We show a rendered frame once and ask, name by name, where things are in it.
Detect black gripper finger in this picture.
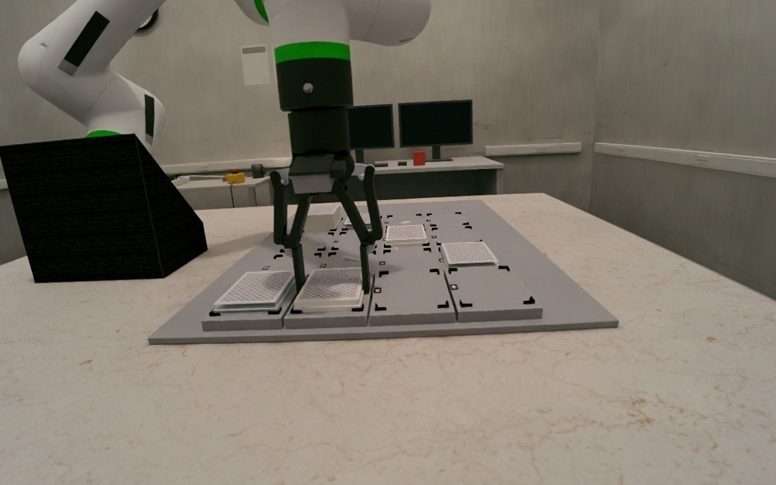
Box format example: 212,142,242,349
332,163,383,292
269,168,313,295

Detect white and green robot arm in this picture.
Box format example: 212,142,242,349
18,0,431,194

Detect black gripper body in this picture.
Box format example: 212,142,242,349
288,110,355,187

